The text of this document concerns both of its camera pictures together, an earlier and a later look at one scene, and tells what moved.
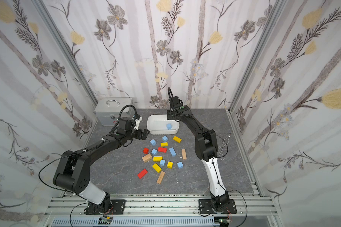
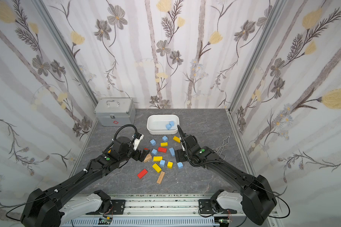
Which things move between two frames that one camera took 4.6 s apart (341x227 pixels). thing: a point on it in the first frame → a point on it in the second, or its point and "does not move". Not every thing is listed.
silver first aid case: x=108 y=109 does not move
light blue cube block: x=154 y=152 does not move
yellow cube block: x=170 y=164 does not move
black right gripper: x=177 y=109 → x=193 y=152
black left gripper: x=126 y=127 → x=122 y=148
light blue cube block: x=180 y=165 does not move
